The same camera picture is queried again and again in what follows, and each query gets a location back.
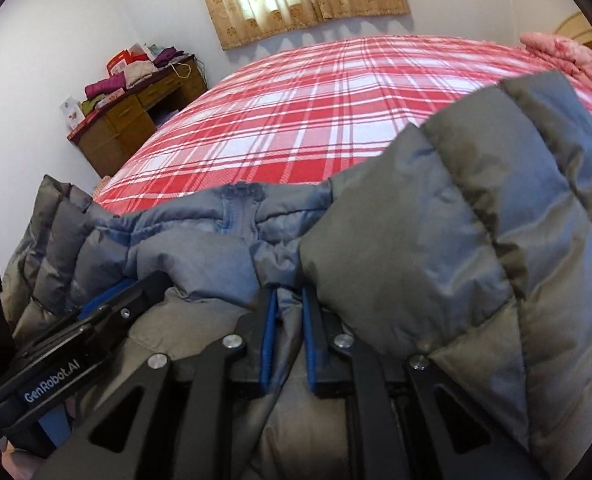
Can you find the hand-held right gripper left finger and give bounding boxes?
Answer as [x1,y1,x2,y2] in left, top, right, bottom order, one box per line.
[46,287,281,480]

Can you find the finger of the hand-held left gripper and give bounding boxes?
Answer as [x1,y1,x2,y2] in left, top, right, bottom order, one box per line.
[83,270,173,341]
[80,280,136,321]

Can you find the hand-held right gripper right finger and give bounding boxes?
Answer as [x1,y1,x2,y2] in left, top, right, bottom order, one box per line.
[301,287,547,480]

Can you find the grey puffer jacket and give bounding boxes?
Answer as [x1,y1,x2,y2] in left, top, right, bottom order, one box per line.
[0,70,592,480]

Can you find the magenta folded clothes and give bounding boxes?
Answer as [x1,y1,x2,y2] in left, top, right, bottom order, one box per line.
[84,72,126,100]

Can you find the beige folded clothes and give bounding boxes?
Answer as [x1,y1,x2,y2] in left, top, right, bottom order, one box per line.
[124,61,155,85]

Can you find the purple folded clothes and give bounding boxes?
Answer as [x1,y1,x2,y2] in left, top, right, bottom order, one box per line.
[152,46,185,67]

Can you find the wooden desk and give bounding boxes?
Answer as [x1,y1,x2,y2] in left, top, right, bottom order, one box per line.
[66,54,209,178]

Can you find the white card box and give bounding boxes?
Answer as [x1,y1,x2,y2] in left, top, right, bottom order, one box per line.
[60,94,84,128]

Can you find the bed with red plaid sheet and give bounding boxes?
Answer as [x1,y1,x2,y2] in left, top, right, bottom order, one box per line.
[92,35,592,211]

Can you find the red gift box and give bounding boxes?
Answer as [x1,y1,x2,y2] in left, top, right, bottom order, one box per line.
[106,50,132,75]

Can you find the beige floral window curtain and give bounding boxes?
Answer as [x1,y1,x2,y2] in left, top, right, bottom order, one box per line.
[191,0,411,52]

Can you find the pink floral quilt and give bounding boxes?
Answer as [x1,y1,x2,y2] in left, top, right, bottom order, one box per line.
[518,31,592,108]

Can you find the wooden headboard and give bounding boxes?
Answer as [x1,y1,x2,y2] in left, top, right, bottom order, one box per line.
[556,10,592,56]

